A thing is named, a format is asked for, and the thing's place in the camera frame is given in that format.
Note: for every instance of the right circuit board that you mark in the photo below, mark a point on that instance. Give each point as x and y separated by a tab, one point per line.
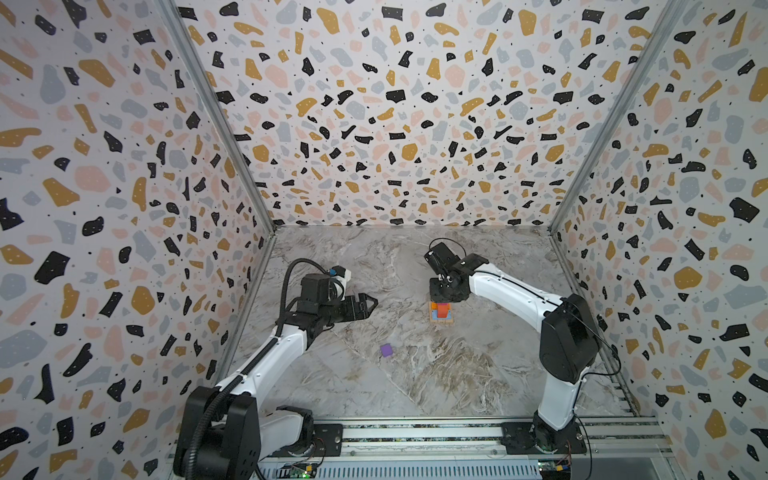
555	469

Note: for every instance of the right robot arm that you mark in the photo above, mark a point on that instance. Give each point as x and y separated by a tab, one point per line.
568	342

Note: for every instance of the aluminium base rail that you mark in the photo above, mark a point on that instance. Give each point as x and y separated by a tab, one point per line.
481	448

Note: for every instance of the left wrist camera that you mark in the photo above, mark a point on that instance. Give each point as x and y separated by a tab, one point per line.
340	274

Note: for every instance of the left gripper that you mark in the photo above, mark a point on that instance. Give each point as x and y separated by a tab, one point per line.
360	313

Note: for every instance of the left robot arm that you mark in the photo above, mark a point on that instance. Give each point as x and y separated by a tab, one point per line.
224	434

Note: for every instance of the left corner aluminium post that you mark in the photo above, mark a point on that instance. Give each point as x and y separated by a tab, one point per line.
207	35

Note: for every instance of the right corner aluminium post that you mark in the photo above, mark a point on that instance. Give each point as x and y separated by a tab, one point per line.
668	18

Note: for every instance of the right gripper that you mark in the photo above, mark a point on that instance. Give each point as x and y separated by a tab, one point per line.
441	288

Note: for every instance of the corner aluminium post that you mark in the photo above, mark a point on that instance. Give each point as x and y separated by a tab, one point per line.
668	18
207	35

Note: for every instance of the left green circuit board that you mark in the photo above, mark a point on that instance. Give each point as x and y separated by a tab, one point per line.
297	471

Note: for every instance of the orange-red block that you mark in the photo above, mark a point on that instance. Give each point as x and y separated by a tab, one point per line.
442	311

